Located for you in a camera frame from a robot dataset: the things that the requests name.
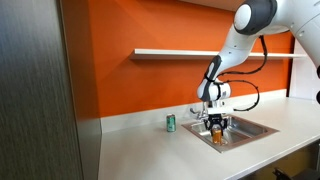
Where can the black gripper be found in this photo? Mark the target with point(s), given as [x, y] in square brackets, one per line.
[216, 119]

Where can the small brown bottle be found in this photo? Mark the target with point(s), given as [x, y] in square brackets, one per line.
[217, 136]

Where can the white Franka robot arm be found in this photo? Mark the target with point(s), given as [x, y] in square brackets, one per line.
[240, 46]

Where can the stainless steel sink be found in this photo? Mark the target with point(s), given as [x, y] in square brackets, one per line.
[243, 131]

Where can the green drink can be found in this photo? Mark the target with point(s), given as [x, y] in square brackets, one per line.
[171, 123]

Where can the dark wood cabinet panel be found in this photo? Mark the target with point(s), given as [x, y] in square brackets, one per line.
[36, 86]

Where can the white wall shelf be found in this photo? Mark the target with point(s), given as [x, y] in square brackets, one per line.
[173, 54]

